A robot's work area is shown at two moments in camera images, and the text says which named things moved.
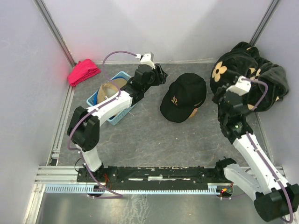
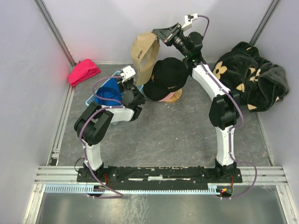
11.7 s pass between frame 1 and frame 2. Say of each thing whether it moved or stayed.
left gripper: moved
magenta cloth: stayed
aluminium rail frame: stayed
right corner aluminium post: stayed
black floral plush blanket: stayed
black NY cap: moved
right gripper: moved
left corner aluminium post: stayed
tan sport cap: moved
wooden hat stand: moved
